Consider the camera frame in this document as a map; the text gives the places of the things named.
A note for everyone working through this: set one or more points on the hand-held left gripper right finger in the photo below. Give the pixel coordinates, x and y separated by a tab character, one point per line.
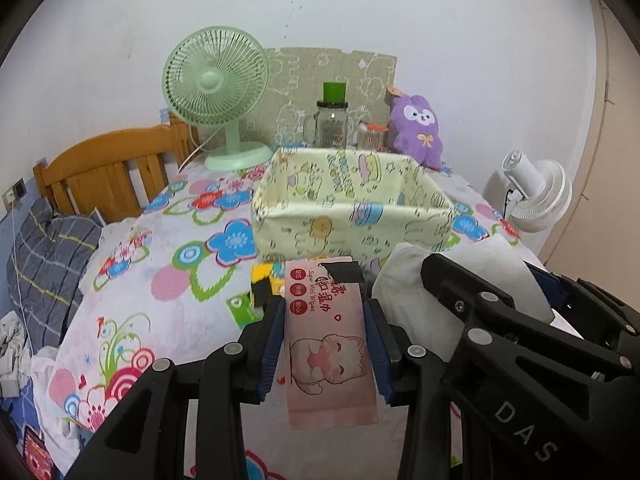
379	355

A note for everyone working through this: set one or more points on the pile of clothes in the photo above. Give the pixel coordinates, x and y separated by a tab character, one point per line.
12	340

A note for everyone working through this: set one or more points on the cotton swab container orange lid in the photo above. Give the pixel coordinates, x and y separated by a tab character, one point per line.
367	137

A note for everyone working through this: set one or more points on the white fan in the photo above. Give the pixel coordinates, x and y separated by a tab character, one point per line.
540	195

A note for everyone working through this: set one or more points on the beige door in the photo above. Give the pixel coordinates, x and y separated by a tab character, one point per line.
610	160

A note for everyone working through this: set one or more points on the floral printed tablecloth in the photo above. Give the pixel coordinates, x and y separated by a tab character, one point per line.
150	285

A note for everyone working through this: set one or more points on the green desk fan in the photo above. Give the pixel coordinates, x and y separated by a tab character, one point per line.
210	80

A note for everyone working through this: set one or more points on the wall socket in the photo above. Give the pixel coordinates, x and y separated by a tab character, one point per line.
19	189

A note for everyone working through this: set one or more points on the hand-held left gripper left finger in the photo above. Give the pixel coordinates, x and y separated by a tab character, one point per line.
270	350

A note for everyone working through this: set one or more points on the purple plush toy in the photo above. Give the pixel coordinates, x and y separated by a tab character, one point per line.
417	135

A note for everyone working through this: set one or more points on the grey plaid pillow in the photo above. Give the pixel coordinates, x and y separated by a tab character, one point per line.
45	260

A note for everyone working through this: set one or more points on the red patterned cloth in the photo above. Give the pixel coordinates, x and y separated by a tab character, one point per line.
36	455

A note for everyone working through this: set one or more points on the white cloth bundle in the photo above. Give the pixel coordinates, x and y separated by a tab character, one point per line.
410	280

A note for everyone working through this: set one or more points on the yellow printed fabric basket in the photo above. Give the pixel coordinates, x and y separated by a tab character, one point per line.
300	230

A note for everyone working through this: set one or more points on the beige printed board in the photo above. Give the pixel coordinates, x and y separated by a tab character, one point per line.
300	75

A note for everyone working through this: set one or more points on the wooden bed headboard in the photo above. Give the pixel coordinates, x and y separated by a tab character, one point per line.
100	160

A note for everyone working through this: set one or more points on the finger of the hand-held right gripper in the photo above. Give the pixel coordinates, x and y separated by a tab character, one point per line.
600	310
480	310

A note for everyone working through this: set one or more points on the pink wet wipes packet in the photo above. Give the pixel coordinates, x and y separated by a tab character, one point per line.
325	360

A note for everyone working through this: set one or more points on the glass jar mug green lid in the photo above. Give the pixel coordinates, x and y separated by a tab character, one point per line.
332	120

